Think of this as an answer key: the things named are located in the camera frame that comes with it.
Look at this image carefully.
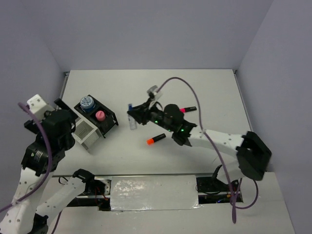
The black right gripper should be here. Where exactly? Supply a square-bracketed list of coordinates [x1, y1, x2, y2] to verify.
[128, 97, 175, 132]

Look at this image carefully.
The clear glue bottle blue cap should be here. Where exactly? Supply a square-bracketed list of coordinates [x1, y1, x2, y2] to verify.
[128, 104, 137, 130]

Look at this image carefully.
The orange highlighter marker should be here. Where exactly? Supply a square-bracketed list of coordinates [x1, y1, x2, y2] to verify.
[146, 133, 166, 145]

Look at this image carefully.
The blue slime jar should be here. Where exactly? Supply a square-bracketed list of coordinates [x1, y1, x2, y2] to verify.
[79, 96, 96, 113]

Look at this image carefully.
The pink capped crayon tube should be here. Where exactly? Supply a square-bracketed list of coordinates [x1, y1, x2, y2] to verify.
[95, 110, 106, 122]

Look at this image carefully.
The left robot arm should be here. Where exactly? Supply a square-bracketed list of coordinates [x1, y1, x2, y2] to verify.
[0, 95, 96, 234]

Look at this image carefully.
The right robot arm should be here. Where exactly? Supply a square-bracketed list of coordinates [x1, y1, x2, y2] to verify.
[127, 103, 272, 191]

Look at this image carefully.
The white slotted organizer box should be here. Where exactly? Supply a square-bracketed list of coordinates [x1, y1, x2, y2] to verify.
[73, 117, 102, 153]

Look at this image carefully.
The black slotted organizer box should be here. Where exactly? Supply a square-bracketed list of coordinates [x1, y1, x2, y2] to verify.
[74, 95, 118, 138]

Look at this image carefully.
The pink highlighter marker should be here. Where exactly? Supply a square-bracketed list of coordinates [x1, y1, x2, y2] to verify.
[179, 106, 197, 113]

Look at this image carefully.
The silver taped front panel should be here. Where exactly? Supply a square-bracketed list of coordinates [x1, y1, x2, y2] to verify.
[110, 175, 199, 211]

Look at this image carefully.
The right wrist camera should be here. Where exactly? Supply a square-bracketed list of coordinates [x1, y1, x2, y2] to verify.
[147, 85, 162, 109]

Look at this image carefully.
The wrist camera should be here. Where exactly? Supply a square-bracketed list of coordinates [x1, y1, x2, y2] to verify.
[27, 94, 55, 120]
[147, 85, 162, 109]

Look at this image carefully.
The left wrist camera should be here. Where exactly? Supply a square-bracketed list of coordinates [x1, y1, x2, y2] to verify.
[27, 94, 55, 120]

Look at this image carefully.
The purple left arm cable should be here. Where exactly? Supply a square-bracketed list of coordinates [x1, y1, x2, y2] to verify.
[0, 102, 61, 234]

